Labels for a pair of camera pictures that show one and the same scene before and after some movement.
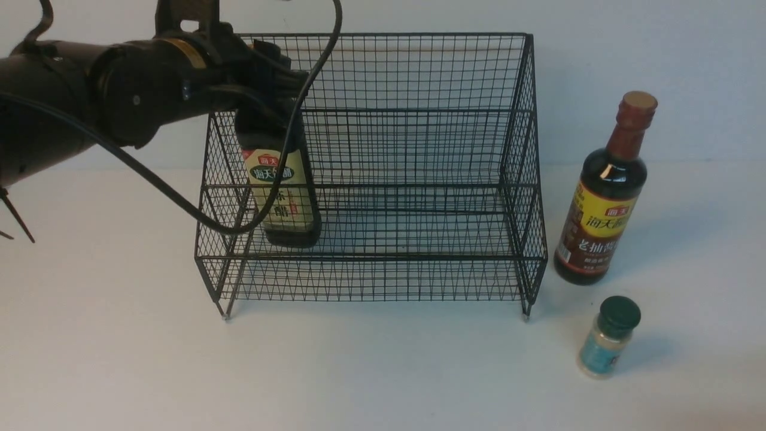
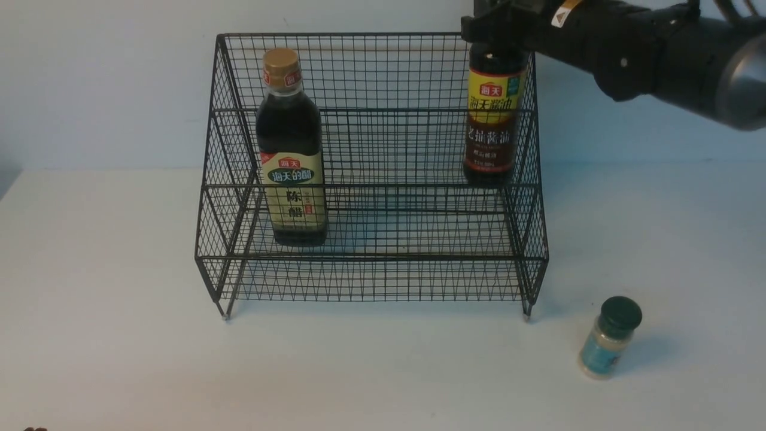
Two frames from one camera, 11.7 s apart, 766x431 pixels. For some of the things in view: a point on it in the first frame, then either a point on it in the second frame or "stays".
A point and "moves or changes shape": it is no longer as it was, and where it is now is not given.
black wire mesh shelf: x=429 y=178 stays
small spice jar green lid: x=602 y=349 stays
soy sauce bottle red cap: x=604 y=201 to x=494 y=111
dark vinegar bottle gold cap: x=295 y=221 moves or changes shape
